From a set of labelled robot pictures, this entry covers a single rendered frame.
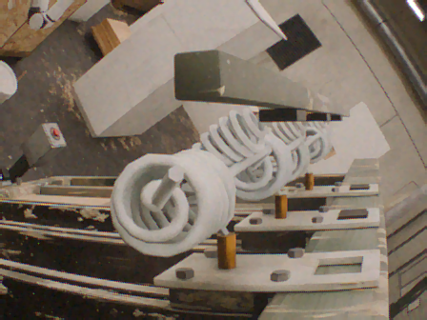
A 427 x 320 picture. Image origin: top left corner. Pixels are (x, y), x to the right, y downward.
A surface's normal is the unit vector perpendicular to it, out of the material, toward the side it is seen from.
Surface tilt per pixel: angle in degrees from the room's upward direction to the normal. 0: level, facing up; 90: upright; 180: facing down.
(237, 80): 31
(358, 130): 90
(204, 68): 90
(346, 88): 90
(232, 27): 90
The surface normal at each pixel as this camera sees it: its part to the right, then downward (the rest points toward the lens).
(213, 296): -0.31, 0.07
